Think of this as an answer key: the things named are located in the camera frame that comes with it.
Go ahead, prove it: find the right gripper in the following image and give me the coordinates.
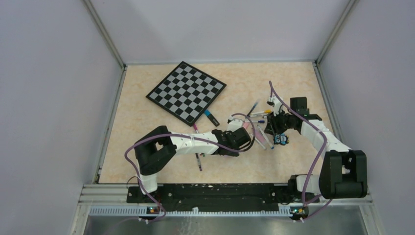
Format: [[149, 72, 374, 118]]
[[264, 108, 295, 136]]

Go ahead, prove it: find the grey white marker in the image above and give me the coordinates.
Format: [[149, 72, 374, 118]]
[[255, 138, 267, 150]]

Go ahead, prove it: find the black highlighter blue cap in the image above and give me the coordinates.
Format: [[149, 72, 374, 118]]
[[204, 110, 220, 127]]

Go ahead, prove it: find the purple pen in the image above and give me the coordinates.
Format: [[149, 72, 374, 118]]
[[195, 153, 203, 171]]

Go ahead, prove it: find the pink highlighter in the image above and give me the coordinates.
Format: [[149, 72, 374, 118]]
[[242, 122, 250, 129]]

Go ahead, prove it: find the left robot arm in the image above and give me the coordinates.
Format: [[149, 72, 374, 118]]
[[125, 125, 252, 202]]

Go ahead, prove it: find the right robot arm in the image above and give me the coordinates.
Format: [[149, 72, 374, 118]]
[[265, 96, 368, 203]]

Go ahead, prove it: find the magenta cap pen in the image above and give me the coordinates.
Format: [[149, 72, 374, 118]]
[[193, 124, 199, 134]]

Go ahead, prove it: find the yellow cap marker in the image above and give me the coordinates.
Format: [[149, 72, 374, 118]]
[[250, 110, 273, 117]]

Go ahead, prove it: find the owl eraser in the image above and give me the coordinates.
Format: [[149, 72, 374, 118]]
[[274, 133, 289, 145]]

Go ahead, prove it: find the black grey chessboard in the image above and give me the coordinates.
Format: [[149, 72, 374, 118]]
[[146, 61, 227, 126]]

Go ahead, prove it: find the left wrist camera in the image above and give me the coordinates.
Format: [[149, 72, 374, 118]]
[[227, 116, 244, 132]]

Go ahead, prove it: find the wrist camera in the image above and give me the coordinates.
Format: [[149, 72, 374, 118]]
[[227, 116, 244, 132], [267, 95, 283, 116]]

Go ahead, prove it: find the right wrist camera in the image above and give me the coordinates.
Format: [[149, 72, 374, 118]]
[[267, 95, 283, 116]]

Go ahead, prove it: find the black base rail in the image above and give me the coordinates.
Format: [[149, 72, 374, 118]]
[[126, 183, 309, 219]]

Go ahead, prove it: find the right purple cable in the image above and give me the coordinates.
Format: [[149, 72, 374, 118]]
[[268, 80, 333, 223]]

